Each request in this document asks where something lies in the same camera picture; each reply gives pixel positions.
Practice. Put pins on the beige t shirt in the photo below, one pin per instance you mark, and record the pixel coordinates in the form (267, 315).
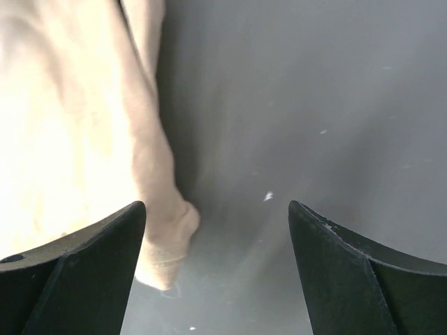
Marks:
(81, 135)

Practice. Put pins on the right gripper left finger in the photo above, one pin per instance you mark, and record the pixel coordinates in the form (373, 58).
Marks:
(78, 284)

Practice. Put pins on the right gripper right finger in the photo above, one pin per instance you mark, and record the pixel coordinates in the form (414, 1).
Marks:
(354, 285)

